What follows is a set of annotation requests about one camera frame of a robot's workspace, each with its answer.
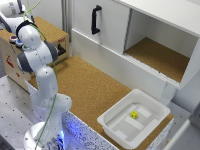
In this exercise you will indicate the white cabinet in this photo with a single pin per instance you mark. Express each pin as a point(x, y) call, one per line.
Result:
point(110, 63)

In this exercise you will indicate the red button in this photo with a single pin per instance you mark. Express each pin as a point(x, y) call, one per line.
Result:
point(13, 39)

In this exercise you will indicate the white sliding door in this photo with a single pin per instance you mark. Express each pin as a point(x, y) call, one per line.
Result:
point(113, 23)

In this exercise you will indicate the blue button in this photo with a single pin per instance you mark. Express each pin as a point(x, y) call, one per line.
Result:
point(19, 43)

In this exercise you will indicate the white plastic box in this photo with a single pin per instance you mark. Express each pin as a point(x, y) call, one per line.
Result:
point(116, 125)

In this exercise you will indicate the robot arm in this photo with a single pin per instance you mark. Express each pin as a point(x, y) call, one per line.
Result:
point(45, 83)

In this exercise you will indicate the yellow block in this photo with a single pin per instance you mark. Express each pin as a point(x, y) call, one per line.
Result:
point(134, 114)

